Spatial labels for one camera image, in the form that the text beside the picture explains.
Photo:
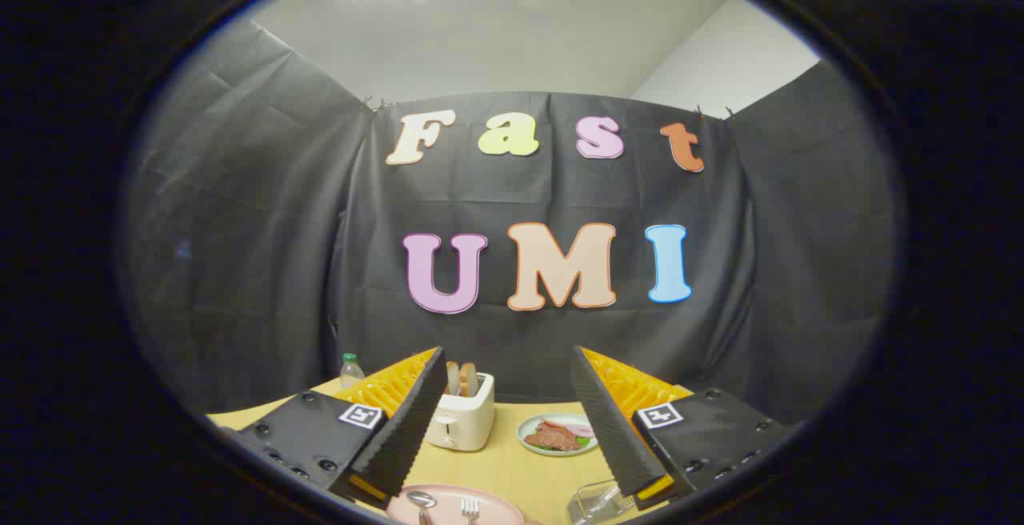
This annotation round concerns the cream toaster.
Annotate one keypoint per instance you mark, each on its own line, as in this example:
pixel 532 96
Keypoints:
pixel 468 421

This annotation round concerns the clear plastic water bottle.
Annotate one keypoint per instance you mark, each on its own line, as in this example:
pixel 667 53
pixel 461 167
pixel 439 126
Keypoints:
pixel 350 371

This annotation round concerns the pink ham slice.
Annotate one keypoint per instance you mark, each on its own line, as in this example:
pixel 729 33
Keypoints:
pixel 580 430

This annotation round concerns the toast bread slice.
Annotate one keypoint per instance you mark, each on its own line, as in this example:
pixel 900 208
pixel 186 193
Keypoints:
pixel 470 381
pixel 452 379

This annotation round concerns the brown meat slices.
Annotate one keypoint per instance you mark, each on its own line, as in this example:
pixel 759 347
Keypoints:
pixel 552 437

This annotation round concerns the pale green plate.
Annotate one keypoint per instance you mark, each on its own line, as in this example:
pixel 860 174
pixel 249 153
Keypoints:
pixel 524 435

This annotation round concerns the pink plate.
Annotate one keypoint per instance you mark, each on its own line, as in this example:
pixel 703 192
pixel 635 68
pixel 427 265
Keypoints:
pixel 448 505

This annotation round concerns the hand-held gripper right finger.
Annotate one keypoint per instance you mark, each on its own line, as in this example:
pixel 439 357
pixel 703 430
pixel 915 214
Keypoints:
pixel 612 429

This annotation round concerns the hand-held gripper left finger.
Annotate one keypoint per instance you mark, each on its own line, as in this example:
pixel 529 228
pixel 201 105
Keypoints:
pixel 408 429

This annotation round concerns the green lettuce leaf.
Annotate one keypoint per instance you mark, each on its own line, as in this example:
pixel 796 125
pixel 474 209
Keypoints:
pixel 588 442

